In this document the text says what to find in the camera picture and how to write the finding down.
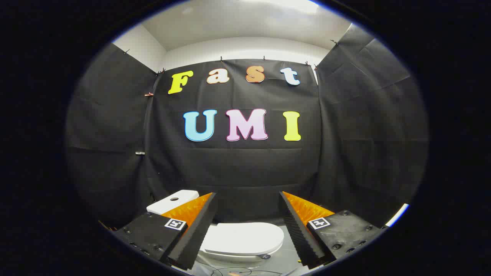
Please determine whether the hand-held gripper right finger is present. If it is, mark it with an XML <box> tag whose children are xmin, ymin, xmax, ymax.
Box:
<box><xmin>279</xmin><ymin>191</ymin><xmax>386</xmax><ymax>269</ymax></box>

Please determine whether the black backdrop cloth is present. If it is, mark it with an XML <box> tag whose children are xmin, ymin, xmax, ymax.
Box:
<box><xmin>65</xmin><ymin>23</ymin><xmax>429</xmax><ymax>230</ymax></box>

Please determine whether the white ceramic toilet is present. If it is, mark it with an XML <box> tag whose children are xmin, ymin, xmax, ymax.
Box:
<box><xmin>146</xmin><ymin>190</ymin><xmax>285</xmax><ymax>266</ymax></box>

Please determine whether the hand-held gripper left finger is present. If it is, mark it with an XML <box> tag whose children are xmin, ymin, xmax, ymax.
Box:
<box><xmin>114</xmin><ymin>192</ymin><xmax>218</xmax><ymax>271</ymax></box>

